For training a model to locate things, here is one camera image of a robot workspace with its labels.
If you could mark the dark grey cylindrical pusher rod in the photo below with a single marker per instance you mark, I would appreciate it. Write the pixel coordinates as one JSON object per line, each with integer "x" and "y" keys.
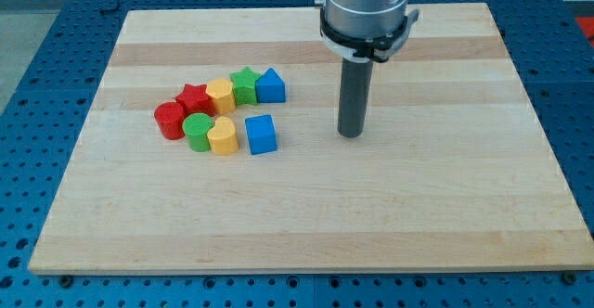
{"x": 354, "y": 89}

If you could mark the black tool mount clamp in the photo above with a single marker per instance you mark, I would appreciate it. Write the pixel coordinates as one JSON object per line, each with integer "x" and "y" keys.
{"x": 357, "y": 50}

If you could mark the blue cube block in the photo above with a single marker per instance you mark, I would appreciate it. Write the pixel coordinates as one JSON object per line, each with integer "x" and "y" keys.
{"x": 261, "y": 134}

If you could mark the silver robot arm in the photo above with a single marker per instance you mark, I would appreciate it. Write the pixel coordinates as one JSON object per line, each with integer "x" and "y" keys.
{"x": 362, "y": 33}

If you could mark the yellow heart block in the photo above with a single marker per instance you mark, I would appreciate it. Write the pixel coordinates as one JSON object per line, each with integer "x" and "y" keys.
{"x": 223, "y": 137}

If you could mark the blue triangle block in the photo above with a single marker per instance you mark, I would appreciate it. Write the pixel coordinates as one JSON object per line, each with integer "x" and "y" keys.
{"x": 270, "y": 88}

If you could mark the green star block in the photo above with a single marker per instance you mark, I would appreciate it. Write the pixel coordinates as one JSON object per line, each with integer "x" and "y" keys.
{"x": 244, "y": 86}

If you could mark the yellow hexagon block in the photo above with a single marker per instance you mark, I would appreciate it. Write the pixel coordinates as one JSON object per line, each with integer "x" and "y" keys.
{"x": 221, "y": 93}

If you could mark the light wooden board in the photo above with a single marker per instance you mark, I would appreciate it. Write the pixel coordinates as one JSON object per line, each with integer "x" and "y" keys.
{"x": 453, "y": 171}

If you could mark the red star block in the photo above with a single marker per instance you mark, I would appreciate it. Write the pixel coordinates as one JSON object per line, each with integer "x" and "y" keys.
{"x": 194, "y": 99}

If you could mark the green cylinder block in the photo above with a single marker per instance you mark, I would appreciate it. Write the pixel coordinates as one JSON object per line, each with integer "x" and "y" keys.
{"x": 196, "y": 127}

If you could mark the red cylinder block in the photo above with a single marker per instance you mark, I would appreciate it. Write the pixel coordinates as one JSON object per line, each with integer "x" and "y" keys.
{"x": 169, "y": 117}

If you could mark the red object at right edge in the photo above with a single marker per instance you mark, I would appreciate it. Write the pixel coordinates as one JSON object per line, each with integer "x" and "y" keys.
{"x": 586, "y": 24}

